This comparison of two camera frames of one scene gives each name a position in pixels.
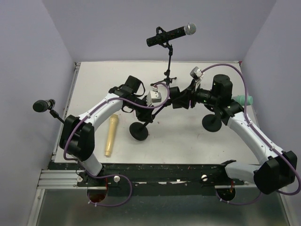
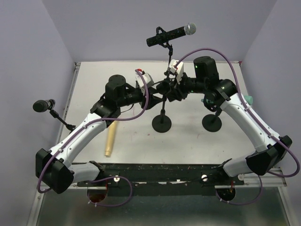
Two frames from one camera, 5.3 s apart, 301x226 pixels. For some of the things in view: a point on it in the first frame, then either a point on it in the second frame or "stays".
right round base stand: x=211 y=123 stays
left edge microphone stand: x=51 y=103 stays
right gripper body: x=196 y=94 to x=184 y=87
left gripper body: x=140 y=112 to x=150 y=93
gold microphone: x=113 y=120 stays
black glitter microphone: x=189 y=29 stays
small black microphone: x=42 y=106 stays
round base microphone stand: x=138 y=131 to x=162 y=123
